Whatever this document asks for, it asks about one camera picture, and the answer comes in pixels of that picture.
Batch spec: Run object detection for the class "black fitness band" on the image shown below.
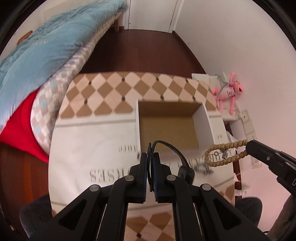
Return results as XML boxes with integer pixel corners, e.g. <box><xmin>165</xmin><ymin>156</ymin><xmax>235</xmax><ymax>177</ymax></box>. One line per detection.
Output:
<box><xmin>147</xmin><ymin>140</ymin><xmax>195</xmax><ymax>195</ymax></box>

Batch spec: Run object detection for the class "wooden bead bracelet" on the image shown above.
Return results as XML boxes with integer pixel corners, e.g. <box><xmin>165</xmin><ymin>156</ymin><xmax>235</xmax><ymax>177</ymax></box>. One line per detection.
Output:
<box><xmin>204</xmin><ymin>139</ymin><xmax>250</xmax><ymax>168</ymax></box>

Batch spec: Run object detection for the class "black fuzzy cushion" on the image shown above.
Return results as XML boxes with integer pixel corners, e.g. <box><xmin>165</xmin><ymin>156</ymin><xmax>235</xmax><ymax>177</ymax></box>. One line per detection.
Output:
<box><xmin>20</xmin><ymin>194</ymin><xmax>53</xmax><ymax>237</ymax></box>

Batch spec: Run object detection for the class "checkered printed tablecloth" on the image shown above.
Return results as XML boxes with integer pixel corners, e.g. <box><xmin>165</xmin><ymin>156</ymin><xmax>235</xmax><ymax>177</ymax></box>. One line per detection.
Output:
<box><xmin>48</xmin><ymin>71</ymin><xmax>236</xmax><ymax>241</ymax></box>

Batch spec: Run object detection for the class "white cardboard box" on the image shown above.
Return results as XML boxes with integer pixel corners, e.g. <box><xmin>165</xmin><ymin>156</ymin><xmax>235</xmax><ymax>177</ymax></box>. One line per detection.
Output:
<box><xmin>135</xmin><ymin>100</ymin><xmax>228</xmax><ymax>152</ymax></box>

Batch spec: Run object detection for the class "pink panther plush toy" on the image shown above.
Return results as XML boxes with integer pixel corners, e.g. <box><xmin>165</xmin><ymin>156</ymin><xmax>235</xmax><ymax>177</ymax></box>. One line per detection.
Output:
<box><xmin>212</xmin><ymin>72</ymin><xmax>243</xmax><ymax>115</ymax></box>

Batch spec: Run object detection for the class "red bed sheet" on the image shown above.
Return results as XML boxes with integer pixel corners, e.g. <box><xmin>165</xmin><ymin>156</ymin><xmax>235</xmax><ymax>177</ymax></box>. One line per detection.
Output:
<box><xmin>1</xmin><ymin>90</ymin><xmax>49</xmax><ymax>163</ymax></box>

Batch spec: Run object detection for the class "checkered mattress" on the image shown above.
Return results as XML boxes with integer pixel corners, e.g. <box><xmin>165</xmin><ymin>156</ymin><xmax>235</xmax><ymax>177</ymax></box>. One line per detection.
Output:
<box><xmin>30</xmin><ymin>12</ymin><xmax>121</xmax><ymax>154</ymax></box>

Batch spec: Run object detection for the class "light blue quilt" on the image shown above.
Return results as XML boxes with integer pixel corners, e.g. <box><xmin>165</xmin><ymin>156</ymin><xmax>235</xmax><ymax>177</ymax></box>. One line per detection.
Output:
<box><xmin>1</xmin><ymin>1</ymin><xmax>126</xmax><ymax>128</ymax></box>

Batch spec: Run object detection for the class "brown pillow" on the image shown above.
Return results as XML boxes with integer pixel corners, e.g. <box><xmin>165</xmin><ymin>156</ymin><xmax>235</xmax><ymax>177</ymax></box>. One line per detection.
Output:
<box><xmin>16</xmin><ymin>30</ymin><xmax>33</xmax><ymax>45</ymax></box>

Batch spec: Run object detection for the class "white door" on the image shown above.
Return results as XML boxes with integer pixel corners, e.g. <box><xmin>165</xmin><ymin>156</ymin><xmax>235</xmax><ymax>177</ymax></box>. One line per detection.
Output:
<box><xmin>125</xmin><ymin>0</ymin><xmax>183</xmax><ymax>33</ymax></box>

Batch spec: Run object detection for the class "wall socket strip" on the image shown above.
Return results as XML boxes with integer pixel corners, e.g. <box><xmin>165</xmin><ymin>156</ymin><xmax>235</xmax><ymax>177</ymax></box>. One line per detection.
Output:
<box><xmin>241</xmin><ymin>109</ymin><xmax>262</xmax><ymax>168</ymax></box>

